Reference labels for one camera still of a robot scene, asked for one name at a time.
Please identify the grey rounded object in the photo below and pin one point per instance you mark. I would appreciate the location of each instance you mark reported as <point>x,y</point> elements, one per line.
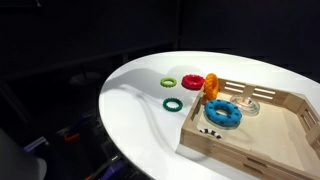
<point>16,163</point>

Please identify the wooden slatted tray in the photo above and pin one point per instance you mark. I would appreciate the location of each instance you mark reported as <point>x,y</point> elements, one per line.
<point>213,146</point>

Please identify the small orange clamp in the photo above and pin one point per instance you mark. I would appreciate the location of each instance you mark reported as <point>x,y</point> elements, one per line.
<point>71,137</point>

